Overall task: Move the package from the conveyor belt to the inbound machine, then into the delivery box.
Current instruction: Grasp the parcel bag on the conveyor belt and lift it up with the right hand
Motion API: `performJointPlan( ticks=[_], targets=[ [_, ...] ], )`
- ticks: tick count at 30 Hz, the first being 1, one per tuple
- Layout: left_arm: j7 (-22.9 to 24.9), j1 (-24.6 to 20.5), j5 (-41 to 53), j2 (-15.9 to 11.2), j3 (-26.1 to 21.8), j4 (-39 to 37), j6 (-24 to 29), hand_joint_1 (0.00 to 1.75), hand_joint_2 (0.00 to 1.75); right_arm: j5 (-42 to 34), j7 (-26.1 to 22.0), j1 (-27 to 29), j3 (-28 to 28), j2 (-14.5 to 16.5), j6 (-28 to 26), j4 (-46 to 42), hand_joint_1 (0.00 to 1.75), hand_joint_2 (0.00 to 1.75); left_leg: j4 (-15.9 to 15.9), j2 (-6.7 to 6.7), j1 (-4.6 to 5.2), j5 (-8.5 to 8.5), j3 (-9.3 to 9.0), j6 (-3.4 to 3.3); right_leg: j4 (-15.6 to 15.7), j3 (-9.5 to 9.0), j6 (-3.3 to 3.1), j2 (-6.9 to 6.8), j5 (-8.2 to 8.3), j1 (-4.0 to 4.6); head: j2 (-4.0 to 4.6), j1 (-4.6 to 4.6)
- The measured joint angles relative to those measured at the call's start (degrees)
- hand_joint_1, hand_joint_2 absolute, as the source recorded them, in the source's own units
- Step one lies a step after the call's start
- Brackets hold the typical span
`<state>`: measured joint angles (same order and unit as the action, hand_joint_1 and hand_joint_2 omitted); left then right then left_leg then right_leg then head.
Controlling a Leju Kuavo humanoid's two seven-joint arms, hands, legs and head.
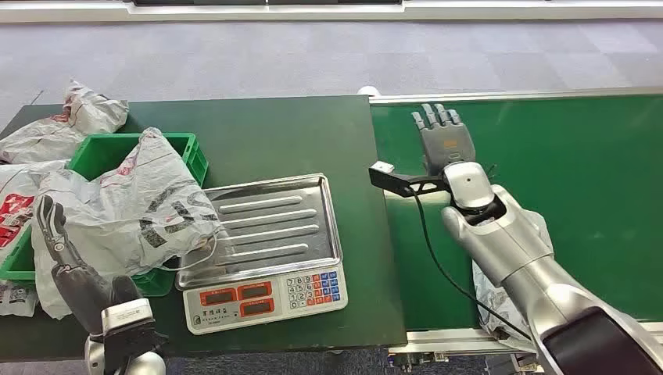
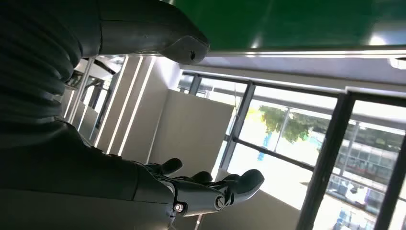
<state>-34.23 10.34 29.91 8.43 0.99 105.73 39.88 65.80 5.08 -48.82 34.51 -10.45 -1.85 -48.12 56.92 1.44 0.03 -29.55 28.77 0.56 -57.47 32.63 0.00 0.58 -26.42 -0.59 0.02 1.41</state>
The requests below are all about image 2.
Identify ribbed grey right arm sleeve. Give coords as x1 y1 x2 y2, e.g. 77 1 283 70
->
0 0 84 127

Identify building outside window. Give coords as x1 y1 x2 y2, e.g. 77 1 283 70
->
329 120 406 223

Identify green tree outside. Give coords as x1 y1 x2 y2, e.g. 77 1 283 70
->
258 104 330 144

